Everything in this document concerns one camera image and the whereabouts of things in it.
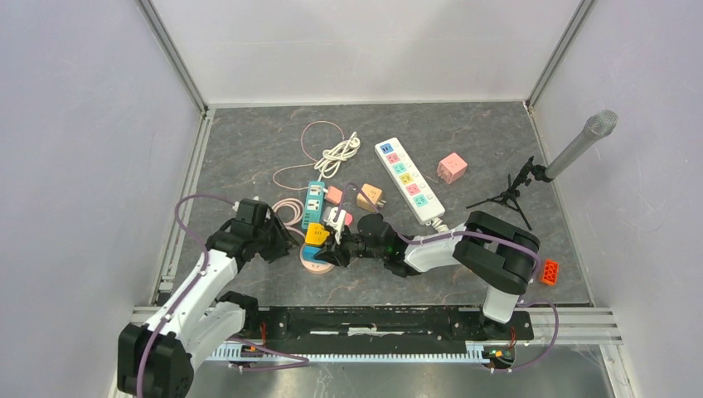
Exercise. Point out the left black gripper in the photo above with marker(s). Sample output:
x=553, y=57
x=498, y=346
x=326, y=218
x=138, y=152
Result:
x=284, y=240

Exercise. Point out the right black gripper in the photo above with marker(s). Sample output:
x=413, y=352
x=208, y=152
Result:
x=335, y=251

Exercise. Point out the yellow cube plug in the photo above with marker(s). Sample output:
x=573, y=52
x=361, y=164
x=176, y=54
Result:
x=316, y=235

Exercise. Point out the pink shape sorter toy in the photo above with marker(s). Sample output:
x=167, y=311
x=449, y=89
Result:
x=315, y=268

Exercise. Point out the light blue plug adapter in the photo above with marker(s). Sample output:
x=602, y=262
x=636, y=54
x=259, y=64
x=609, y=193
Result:
x=309, y=252

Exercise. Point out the teal usb power strip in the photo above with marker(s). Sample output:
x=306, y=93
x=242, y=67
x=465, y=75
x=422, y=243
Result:
x=313, y=204

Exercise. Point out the salmon pink usb charger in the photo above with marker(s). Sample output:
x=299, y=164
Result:
x=334, y=195

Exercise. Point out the beige dragon cube plug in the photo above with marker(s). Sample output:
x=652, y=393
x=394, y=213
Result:
x=370, y=198

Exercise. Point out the white power strip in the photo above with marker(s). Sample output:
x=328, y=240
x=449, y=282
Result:
x=413, y=187

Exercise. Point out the pink cube plug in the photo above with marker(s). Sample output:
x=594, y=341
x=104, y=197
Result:
x=451, y=168

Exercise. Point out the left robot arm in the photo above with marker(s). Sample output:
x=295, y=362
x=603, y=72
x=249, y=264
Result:
x=160, y=357

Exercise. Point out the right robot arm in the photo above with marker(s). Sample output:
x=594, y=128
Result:
x=502, y=255

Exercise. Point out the red lego brick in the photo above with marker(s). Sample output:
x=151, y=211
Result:
x=550, y=272

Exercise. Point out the grey microphone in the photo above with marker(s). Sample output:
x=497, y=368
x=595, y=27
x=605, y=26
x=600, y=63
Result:
x=598, y=126

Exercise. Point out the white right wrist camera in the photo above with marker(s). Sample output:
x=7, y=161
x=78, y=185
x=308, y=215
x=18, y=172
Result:
x=336, y=219

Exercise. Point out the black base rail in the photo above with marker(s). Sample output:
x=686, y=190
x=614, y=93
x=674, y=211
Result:
x=366, y=330

